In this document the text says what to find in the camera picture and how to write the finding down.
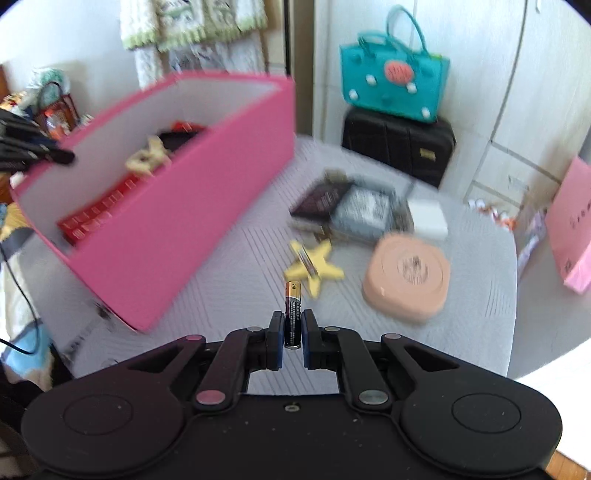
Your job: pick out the white charger plug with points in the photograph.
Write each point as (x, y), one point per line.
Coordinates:
(429, 219)

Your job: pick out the black gold battery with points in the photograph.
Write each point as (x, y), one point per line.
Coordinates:
(292, 318)

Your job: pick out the yellow and blue blanket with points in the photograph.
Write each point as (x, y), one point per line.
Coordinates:
(18, 369)

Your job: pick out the light wood wardrobe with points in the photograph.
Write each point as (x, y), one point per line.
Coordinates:
(485, 69)

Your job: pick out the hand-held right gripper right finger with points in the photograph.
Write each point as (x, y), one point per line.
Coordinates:
(308, 341)

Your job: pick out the black clothes rack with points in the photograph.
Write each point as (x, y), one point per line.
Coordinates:
(288, 37)

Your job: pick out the pink round compact case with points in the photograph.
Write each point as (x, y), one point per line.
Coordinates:
(406, 277)

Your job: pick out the black suitcase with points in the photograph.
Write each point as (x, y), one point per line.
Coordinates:
(388, 143)

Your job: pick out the teal felt handbag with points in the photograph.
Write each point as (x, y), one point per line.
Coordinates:
(392, 99)

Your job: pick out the red patterned gift bag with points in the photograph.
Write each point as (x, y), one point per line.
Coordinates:
(57, 120)

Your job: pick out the black battery pack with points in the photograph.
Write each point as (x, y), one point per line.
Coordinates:
(321, 201)

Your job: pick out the pink cardboard box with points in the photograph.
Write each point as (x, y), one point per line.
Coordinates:
(184, 221)

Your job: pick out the red printed paper liner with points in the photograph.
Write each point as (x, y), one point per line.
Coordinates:
(92, 217)

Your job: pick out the cream hair claw clip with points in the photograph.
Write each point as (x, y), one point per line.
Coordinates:
(147, 159)

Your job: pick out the pink shopping bag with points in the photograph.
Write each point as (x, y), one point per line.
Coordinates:
(572, 221)

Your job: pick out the grey router without cover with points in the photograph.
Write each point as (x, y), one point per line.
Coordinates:
(364, 212)

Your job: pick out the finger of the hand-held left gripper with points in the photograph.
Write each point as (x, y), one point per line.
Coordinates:
(18, 127)
(41, 153)

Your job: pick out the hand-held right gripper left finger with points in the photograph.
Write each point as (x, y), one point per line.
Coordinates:
(277, 341)

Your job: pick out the cream fleece pajama jacket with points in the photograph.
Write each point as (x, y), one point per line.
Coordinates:
(184, 18)

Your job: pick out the clear plastic bag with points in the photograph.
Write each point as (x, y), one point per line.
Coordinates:
(531, 240)

